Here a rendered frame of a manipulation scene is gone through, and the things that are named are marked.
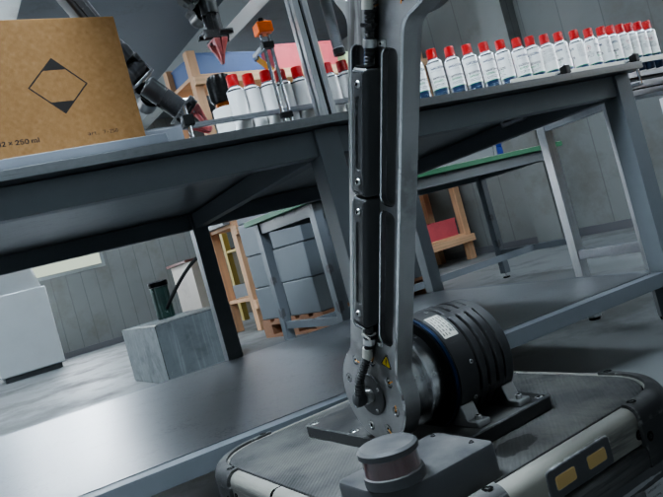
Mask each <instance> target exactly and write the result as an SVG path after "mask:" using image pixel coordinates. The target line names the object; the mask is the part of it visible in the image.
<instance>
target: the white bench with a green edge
mask: <svg viewBox="0 0 663 497"><path fill-rule="evenodd" d="M542 161H544V156H543V152H542V149H541V145H540V146H535V147H530V148H526V149H521V150H517V151H512V152H508V153H503V154H499V155H494V156H490V157H485V158H480V159H476V160H471V161H467V162H463V163H459V164H454V165H450V166H445V167H441V168H436V169H433V170H431V171H428V172H426V173H423V174H420V175H418V176H417V192H418V196H419V195H423V194H427V193H431V192H435V191H440V190H444V189H448V188H452V187H456V186H460V185H464V184H468V183H472V182H476V183H477V187H478V190H479V197H480V200H481V204H482V208H483V211H484V215H485V219H486V222H487V226H488V229H489V233H490V236H491V240H492V244H493V247H494V251H495V255H496V257H493V258H490V259H487V260H484V261H481V262H478V263H475V264H472V265H469V266H466V267H463V268H460V269H457V270H454V271H451V272H448V273H446V274H443V275H440V276H441V279H442V282H445V281H447V280H450V279H453V278H456V277H459V276H462V275H465V274H468V273H470V272H473V271H476V270H479V269H482V268H485V267H488V266H491V265H493V264H495V263H498V266H499V269H500V273H501V274H502V273H505V275H506V276H504V277H503V278H508V277H510V275H507V272H510V267H509V264H508V260H507V259H510V258H513V257H516V256H518V255H521V254H524V253H527V252H530V251H533V250H536V249H546V248H552V247H558V246H564V245H567V243H566V239H565V238H564V239H559V240H553V241H548V242H543V243H537V244H532V245H526V246H521V247H516V248H506V249H504V245H503V242H502V239H501V235H500V231H499V228H498V224H497V220H496V217H495V213H494V209H493V206H492V202H491V198H490V195H489V191H488V187H487V184H486V179H487V178H492V177H495V176H498V175H502V174H505V173H508V172H511V171H514V170H518V169H521V168H524V167H527V166H530V165H533V164H536V163H539V162H542ZM325 219H327V218H326V214H325V211H324V207H323V203H322V200H319V201H314V202H310V203H306V204H302V205H297V206H293V207H289V208H285V209H280V210H276V211H272V212H268V213H266V214H264V215H261V216H259V217H256V218H254V219H253V220H250V221H248V222H245V223H244V228H248V227H252V226H254V228H255V231H256V235H257V239H258V245H259V249H260V252H261V256H262V260H263V263H264V267H265V271H266V274H267V278H268V282H269V285H270V289H271V293H272V296H273V300H274V303H275V307H276V310H277V313H278V317H279V321H280V324H281V328H282V332H283V335H284V339H285V341H286V340H289V339H292V338H294V337H296V335H295V331H294V328H301V327H315V326H329V325H333V324H336V323H339V322H342V321H345V320H350V306H348V305H347V301H346V298H345V294H344V290H343V287H342V283H341V279H340V276H339V272H338V268H337V265H336V261H335V257H334V254H333V250H332V244H331V240H330V236H329V233H328V229H327V225H326V222H325ZM307 223H311V224H312V227H313V231H314V235H315V238H316V242H317V246H318V249H319V253H320V257H321V260H322V264H323V268H324V271H325V275H326V278H327V281H328V285H329V289H330V292H331V299H332V302H333V306H334V312H331V313H329V314H326V315H323V316H320V317H317V318H314V319H296V320H291V317H290V314H289V310H288V306H287V303H286V299H285V295H284V292H283V288H282V284H281V281H280V277H279V273H278V270H277V266H276V262H275V259H274V255H273V251H272V248H271V244H270V240H269V237H268V233H271V232H275V231H279V230H283V229H287V228H291V227H295V226H299V225H303V224H307Z"/></svg>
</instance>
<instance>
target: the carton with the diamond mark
mask: <svg viewBox="0 0 663 497"><path fill-rule="evenodd" d="M141 136H146V134H145V131H144V127H143V123H142V120H141V116H140V112H139V109H138V105H137V102H136V99H135V95H134V92H133V88H132V84H131V81H130V77H129V73H128V70H127V66H126V62H125V59H124V55H123V51H122V48H121V44H120V40H119V37H118V33H117V30H116V26H115V22H114V19H113V17H88V18H58V19H29V20H0V160H4V159H10V158H16V157H22V156H28V155H33V154H39V153H45V152H51V151H57V150H64V149H70V148H76V147H82V146H88V145H94V144H100V143H106V142H111V141H117V140H123V139H129V138H135V137H141Z"/></svg>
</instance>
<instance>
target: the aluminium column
mask: <svg viewBox="0 0 663 497"><path fill-rule="evenodd" d="M284 3H285V6H286V10H287V14H288V17H289V21H290V25H291V28H292V32H293V35H294V38H295V42H296V46H297V49H298V53H299V57H300V60H301V64H302V68H303V71H304V75H305V79H306V82H307V86H308V90H309V93H310V97H311V101H312V104H313V108H314V112H315V115H316V116H319V115H325V114H331V113H337V111H336V108H335V104H334V100H333V96H332V90H331V86H330V83H329V79H328V75H327V72H326V68H325V64H324V61H323V58H322V54H321V51H320V47H319V43H318V40H317V36H316V32H315V29H314V25H313V21H312V18H311V14H310V10H309V7H308V3H307V0H284Z"/></svg>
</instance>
